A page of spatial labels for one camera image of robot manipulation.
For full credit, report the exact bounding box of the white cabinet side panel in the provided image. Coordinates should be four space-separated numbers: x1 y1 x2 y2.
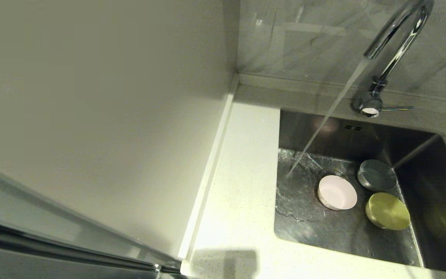
0 0 240 259

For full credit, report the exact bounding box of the round metal drain strainer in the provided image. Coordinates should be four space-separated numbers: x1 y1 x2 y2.
316 168 350 183

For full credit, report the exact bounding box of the small white bowl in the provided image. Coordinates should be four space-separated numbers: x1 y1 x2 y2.
357 159 398 193

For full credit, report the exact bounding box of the chrome faucet lever handle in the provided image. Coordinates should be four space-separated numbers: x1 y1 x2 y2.
381 105 414 113

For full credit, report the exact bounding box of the dark refrigerator door handle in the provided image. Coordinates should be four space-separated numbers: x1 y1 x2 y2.
0 218 181 272

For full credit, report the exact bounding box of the stainless steel sink basin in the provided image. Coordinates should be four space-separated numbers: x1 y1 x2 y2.
274 108 446 275

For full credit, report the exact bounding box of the white countertop edge strip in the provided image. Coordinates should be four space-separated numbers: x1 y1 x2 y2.
178 76 239 260

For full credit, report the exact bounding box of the chrome gooseneck faucet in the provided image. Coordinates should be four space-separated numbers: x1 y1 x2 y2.
352 0 434 118

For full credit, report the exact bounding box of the pale pink bowl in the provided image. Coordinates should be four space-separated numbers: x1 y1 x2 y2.
317 174 358 211

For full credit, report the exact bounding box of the yellow-green bowl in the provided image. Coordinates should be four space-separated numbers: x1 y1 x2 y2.
365 192 411 231

